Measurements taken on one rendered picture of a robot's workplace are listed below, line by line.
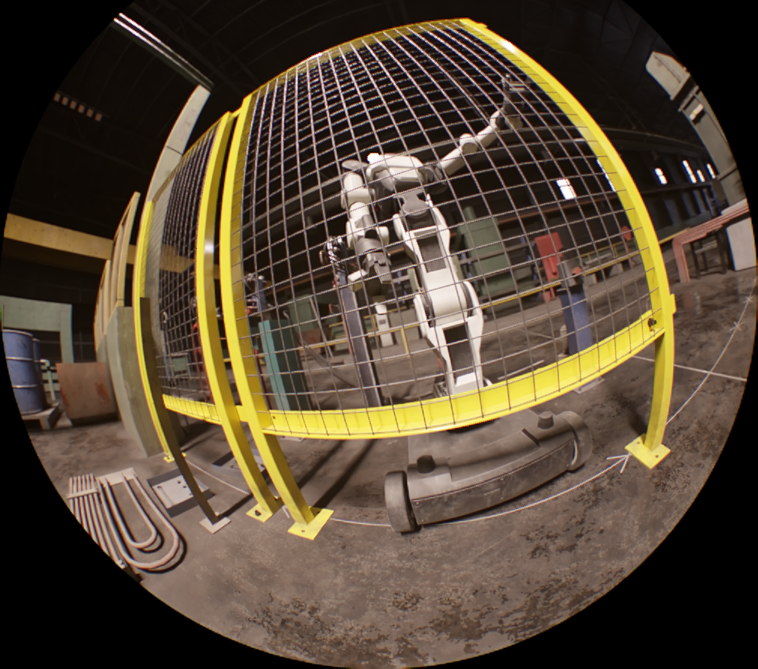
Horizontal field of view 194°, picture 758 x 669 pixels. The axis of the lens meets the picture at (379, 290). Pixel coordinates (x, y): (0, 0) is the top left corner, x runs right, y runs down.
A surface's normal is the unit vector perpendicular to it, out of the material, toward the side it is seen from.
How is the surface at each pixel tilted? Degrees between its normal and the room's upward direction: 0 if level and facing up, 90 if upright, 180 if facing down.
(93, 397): 90
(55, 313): 90
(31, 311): 90
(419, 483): 45
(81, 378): 90
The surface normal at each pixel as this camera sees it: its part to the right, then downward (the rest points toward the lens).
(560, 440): -0.23, -0.78
